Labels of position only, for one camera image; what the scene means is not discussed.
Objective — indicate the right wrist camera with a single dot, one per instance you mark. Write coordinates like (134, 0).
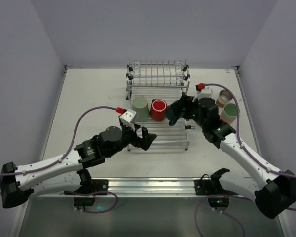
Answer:
(204, 93)

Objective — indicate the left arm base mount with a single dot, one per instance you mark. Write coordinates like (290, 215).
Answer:
(83, 197)

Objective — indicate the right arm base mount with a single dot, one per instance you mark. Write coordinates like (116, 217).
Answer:
(208, 185)

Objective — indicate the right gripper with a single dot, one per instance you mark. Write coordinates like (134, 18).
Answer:
(183, 108)

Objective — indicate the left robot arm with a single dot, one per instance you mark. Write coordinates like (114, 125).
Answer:
(68, 172)

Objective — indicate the sage green mug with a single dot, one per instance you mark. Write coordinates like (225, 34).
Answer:
(140, 106)

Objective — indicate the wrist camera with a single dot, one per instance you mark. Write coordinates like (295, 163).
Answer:
(128, 118)
(204, 93)

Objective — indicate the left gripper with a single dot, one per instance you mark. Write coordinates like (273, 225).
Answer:
(135, 138)

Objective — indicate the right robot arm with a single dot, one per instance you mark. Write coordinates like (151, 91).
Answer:
(271, 189)

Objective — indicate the cream and brown cup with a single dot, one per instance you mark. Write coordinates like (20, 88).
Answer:
(224, 98)

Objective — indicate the light blue mug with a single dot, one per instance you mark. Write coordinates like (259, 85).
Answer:
(210, 93)

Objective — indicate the silver wire dish rack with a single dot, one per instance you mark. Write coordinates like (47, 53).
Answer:
(154, 86)

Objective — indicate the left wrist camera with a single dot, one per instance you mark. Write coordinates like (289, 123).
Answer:
(128, 118)

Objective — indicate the pink tumbler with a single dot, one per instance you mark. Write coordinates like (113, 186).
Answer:
(226, 118)

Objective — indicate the light green tumbler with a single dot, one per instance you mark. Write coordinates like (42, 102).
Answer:
(231, 110)

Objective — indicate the dark green mug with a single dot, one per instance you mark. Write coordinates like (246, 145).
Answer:
(171, 114)

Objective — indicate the red mug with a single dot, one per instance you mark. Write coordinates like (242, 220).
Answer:
(157, 110)

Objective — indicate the aluminium mounting rail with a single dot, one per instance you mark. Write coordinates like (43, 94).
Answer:
(147, 187)

